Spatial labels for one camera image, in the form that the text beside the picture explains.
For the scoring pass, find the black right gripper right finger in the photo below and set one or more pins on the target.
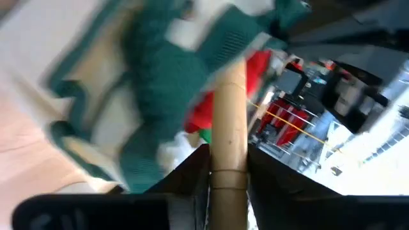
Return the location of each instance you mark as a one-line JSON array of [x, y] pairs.
[[274, 198]]

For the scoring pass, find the red garden gloves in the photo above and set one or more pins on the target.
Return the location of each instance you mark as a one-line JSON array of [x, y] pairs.
[[199, 116]]

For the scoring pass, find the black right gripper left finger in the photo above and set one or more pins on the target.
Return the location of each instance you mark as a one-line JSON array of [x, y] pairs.
[[198, 179]]

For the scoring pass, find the red storage rack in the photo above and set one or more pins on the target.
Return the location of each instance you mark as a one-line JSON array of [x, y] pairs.
[[287, 124]]

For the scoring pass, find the cream canvas bag green trim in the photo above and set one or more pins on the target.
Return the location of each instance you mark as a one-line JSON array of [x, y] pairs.
[[166, 83]]

